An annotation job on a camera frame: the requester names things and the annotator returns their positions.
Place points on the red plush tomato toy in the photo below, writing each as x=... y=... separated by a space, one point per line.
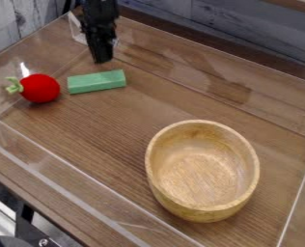
x=37 y=87

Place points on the light wooden bowl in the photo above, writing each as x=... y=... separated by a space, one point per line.
x=201 y=170

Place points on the black metal table leg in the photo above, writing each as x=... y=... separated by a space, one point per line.
x=27 y=232

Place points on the clear acrylic corner bracket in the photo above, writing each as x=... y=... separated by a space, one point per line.
x=75 y=29

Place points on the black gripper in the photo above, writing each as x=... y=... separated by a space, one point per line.
x=99 y=16

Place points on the green rectangular block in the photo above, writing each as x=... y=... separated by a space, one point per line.
x=96 y=81

